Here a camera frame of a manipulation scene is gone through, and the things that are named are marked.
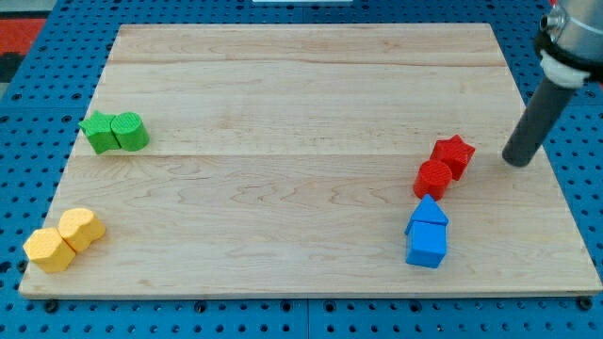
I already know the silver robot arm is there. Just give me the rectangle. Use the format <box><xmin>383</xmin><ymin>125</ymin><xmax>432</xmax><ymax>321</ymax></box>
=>
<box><xmin>534</xmin><ymin>0</ymin><xmax>602</xmax><ymax>89</ymax></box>

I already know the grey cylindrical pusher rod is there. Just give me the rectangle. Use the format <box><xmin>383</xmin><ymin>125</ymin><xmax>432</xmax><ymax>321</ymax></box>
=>
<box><xmin>502</xmin><ymin>76</ymin><xmax>576</xmax><ymax>168</ymax></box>

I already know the green cylinder block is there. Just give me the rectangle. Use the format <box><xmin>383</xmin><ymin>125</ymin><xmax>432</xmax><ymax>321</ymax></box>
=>
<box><xmin>111</xmin><ymin>112</ymin><xmax>150</xmax><ymax>152</ymax></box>

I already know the wooden board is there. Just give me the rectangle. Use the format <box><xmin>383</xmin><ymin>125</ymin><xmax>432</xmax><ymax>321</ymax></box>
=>
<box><xmin>20</xmin><ymin>24</ymin><xmax>602</xmax><ymax>299</ymax></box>

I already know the yellow hexagon block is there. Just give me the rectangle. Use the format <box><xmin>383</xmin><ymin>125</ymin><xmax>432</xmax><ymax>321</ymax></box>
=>
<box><xmin>23</xmin><ymin>228</ymin><xmax>76</xmax><ymax>273</ymax></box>

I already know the green star block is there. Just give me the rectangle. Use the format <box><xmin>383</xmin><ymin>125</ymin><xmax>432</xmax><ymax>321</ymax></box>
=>
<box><xmin>79</xmin><ymin>111</ymin><xmax>121</xmax><ymax>154</ymax></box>

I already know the red star block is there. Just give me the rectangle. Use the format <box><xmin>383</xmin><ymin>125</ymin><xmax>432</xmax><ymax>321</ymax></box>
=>
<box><xmin>430</xmin><ymin>135</ymin><xmax>476</xmax><ymax>181</ymax></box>

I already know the red cylinder block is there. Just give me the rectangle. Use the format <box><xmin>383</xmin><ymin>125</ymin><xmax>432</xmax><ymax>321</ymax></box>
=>
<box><xmin>413</xmin><ymin>159</ymin><xmax>452</xmax><ymax>201</ymax></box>

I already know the blue cube block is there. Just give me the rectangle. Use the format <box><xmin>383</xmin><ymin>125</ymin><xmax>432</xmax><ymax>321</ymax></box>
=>
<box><xmin>406</xmin><ymin>221</ymin><xmax>448</xmax><ymax>268</ymax></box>

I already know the yellow heart-shaped block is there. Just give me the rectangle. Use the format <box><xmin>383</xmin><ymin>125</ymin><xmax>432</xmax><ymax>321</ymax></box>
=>
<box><xmin>57</xmin><ymin>208</ymin><xmax>106</xmax><ymax>252</ymax></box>

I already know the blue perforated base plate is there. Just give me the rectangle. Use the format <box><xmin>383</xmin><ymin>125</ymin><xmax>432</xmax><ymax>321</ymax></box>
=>
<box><xmin>1</xmin><ymin>0</ymin><xmax>602</xmax><ymax>338</ymax></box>

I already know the blue triangle block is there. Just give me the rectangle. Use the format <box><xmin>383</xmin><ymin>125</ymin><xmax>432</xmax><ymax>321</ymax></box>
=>
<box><xmin>404</xmin><ymin>194</ymin><xmax>449</xmax><ymax>235</ymax></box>

